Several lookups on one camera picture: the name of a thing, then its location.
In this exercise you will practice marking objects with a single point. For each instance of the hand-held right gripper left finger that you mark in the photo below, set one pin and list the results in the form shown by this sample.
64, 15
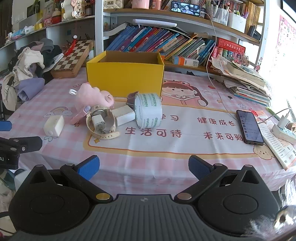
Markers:
90, 165

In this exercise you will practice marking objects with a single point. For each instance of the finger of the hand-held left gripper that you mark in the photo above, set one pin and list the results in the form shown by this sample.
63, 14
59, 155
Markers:
25, 141
5, 125

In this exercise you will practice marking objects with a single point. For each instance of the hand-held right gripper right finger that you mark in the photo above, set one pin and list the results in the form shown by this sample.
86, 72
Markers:
198, 166

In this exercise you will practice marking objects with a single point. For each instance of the cream wrist watch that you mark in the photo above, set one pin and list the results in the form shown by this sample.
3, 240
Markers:
113, 134

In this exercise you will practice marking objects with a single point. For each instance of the small white plug adapter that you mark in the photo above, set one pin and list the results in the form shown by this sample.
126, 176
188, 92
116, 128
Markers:
96, 120

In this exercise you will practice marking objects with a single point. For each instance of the clear tape roll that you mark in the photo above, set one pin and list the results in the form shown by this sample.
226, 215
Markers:
152, 111

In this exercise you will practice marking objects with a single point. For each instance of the yellow cardboard box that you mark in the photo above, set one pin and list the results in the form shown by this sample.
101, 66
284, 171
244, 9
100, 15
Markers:
124, 78

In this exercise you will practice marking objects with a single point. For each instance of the clear pen container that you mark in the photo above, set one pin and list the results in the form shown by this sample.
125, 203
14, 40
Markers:
219, 14

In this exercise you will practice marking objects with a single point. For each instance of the small white box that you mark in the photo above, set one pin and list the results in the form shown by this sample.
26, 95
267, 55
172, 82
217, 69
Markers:
54, 125

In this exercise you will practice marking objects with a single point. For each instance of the pink printed tablecloth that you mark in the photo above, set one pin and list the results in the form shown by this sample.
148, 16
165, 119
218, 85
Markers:
161, 143

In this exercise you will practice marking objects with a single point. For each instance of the small pink device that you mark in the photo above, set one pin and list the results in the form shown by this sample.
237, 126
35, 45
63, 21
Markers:
78, 115

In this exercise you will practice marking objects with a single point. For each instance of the black smartphone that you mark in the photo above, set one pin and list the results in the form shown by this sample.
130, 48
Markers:
248, 127

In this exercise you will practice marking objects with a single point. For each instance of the pink plush toy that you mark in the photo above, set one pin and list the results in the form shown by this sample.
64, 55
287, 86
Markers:
90, 96

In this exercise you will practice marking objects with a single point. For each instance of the pile of clothes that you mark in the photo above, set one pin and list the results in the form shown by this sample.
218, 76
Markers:
30, 60

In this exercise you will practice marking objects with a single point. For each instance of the printed paper leaflet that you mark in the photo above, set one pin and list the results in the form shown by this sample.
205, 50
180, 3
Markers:
277, 149

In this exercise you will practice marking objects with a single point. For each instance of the grey fluffy cuff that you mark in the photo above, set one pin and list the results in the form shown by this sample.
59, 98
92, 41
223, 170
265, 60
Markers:
261, 224

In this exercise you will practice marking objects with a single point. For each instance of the white power strip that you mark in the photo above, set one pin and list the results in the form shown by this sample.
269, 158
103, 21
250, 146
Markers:
283, 134

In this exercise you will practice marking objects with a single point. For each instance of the green pen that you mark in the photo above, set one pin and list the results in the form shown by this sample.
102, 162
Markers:
271, 112

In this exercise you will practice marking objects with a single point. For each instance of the white charger plug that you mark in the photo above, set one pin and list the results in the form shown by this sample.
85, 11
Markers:
282, 122

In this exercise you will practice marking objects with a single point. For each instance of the wooden chessboard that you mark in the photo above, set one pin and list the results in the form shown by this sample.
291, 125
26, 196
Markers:
74, 55

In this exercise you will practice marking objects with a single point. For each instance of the stack of books and papers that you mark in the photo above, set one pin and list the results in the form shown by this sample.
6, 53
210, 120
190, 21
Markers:
245, 76

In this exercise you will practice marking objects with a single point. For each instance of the red tassel ornament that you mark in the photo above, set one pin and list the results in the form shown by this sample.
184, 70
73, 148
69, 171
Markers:
70, 47

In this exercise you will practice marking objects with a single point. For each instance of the orange white carton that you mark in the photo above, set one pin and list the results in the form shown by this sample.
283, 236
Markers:
185, 61

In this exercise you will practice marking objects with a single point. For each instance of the dried flower bunch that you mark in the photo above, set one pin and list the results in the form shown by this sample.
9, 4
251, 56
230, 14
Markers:
241, 59

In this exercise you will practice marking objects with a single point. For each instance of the thick red book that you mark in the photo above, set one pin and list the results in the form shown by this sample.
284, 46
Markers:
231, 46

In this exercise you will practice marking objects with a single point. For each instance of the white shelf unit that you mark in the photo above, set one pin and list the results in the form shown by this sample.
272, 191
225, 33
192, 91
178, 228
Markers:
99, 34

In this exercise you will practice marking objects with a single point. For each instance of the cream plush toy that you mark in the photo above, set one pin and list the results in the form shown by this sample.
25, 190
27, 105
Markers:
69, 11

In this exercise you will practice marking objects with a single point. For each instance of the row of colourful books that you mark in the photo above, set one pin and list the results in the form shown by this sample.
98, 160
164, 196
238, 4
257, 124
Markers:
148, 39

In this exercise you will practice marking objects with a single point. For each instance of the small black box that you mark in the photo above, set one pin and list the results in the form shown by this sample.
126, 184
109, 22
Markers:
255, 33

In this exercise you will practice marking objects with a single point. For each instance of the white pen holder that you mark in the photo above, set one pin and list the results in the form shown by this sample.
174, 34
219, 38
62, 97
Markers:
235, 23

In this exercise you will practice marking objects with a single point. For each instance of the white lamp bar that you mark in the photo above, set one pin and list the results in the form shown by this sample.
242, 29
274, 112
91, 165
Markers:
152, 23

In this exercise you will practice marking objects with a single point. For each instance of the smartphone showing video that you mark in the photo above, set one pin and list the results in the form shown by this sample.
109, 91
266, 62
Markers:
185, 8

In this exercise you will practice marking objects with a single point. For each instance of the row of yellow books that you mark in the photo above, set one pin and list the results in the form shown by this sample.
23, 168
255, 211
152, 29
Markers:
253, 16

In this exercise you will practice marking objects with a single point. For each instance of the white quilted bag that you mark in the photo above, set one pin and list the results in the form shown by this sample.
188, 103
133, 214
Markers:
111, 4

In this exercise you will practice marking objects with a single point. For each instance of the pink cup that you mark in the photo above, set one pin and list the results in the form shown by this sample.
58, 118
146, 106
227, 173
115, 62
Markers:
140, 4

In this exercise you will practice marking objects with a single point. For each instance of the wall poster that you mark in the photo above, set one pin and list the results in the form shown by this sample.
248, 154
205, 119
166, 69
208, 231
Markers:
284, 46

